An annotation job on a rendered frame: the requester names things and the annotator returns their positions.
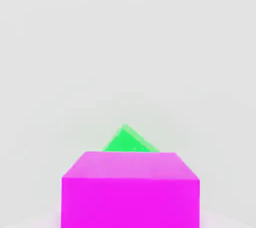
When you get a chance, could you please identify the small magenta cube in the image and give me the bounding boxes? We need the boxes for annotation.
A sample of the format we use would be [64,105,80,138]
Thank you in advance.
[60,151,201,228]

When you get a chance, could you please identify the small green cube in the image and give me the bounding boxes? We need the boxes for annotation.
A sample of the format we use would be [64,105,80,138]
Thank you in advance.
[102,123,161,153]

